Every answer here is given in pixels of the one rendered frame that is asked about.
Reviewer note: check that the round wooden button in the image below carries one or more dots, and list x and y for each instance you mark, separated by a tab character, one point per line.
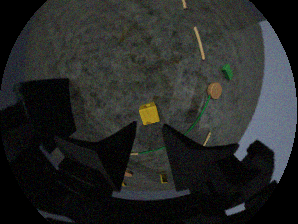
214	90

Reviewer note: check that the yellow rectangular block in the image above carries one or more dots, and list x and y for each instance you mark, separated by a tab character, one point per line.
163	179

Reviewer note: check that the green rectangular block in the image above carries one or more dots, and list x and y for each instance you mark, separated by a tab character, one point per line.
228	73

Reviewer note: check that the small brown wooden disc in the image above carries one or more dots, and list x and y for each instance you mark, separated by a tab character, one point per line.
128	173

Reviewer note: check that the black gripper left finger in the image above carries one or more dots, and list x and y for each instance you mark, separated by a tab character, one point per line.
109	156

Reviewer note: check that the yellow block with hole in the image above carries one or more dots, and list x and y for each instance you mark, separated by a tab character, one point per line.
148	113

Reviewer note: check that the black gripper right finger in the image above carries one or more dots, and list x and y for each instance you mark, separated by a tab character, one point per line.
188	159

